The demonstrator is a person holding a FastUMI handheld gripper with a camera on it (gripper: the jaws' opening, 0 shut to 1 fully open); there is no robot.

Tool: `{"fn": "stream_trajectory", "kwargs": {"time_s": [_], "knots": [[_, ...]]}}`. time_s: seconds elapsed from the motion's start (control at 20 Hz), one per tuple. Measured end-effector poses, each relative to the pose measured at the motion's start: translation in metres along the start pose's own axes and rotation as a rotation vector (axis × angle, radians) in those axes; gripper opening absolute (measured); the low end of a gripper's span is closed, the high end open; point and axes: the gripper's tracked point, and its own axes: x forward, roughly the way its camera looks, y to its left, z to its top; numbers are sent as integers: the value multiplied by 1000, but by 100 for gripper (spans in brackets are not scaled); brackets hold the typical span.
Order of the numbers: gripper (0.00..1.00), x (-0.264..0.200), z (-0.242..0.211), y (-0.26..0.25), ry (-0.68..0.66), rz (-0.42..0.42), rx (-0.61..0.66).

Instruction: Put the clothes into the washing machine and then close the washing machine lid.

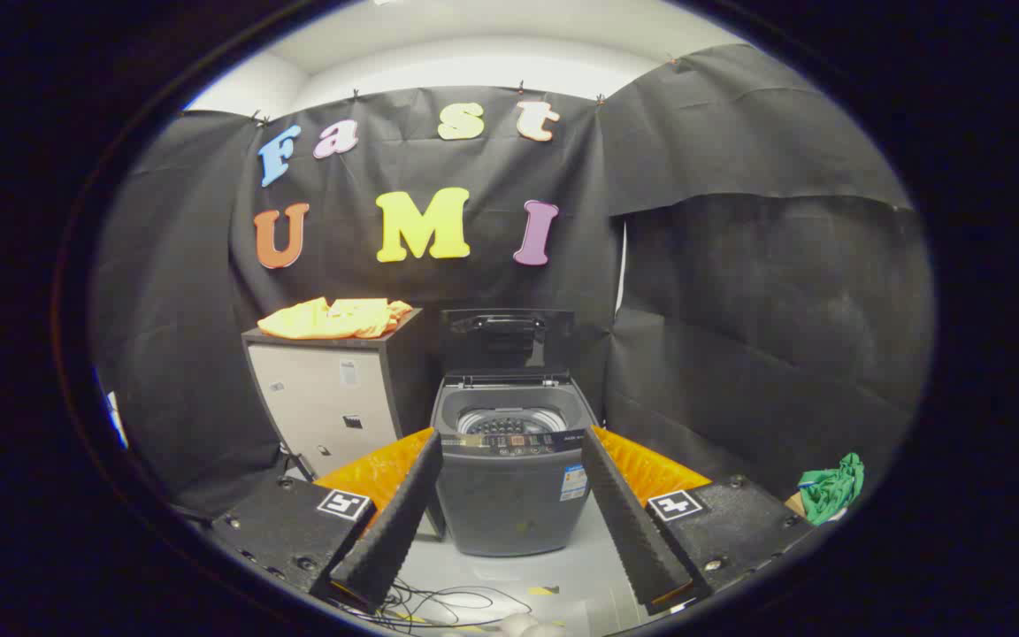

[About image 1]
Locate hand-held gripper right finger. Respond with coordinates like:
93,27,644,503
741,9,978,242
580,426,816,616

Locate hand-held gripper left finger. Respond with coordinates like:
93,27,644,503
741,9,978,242
209,427,444,614

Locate grey top-load washing machine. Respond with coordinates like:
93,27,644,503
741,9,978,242
430,370,601,558

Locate orange polo shirt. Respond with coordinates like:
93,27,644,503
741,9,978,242
257,296,415,341

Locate dark washing machine lid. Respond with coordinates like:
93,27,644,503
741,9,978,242
439,308,577,377

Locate green cloth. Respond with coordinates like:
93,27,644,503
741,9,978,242
797,453,866,526

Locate black cables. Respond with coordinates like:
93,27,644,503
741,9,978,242
333,579,535,631

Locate grey cabinet with dark frame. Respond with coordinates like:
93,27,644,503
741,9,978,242
241,308,444,483

